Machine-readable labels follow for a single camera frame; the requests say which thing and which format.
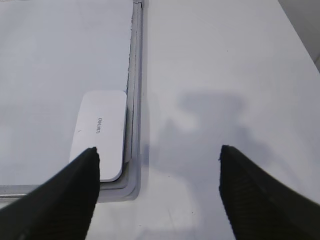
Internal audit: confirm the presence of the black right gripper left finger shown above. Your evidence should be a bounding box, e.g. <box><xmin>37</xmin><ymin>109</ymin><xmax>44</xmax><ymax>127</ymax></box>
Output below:
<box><xmin>0</xmin><ymin>147</ymin><xmax>100</xmax><ymax>240</ymax></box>

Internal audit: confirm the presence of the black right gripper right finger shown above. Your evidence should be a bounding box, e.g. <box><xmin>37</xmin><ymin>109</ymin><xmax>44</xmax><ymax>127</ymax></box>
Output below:
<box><xmin>219</xmin><ymin>145</ymin><xmax>320</xmax><ymax>240</ymax></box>

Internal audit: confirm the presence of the white whiteboard eraser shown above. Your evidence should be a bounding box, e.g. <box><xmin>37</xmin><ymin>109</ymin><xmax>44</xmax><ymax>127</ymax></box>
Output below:
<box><xmin>69</xmin><ymin>90</ymin><xmax>127</xmax><ymax>182</ymax></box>

